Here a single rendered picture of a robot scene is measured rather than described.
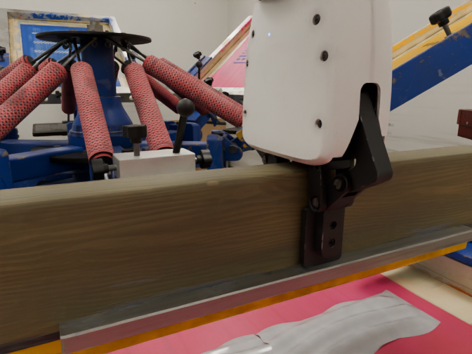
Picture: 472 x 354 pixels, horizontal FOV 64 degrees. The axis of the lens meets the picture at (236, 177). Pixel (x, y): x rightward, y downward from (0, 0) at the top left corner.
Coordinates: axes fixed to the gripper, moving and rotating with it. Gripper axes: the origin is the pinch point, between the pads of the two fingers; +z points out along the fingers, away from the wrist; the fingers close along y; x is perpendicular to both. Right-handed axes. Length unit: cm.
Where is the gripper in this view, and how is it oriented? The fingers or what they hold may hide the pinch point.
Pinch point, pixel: (304, 225)
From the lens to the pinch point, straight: 27.5
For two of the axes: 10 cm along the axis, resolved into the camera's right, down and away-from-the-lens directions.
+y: 4.5, 2.1, -8.6
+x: 8.9, -1.0, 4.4
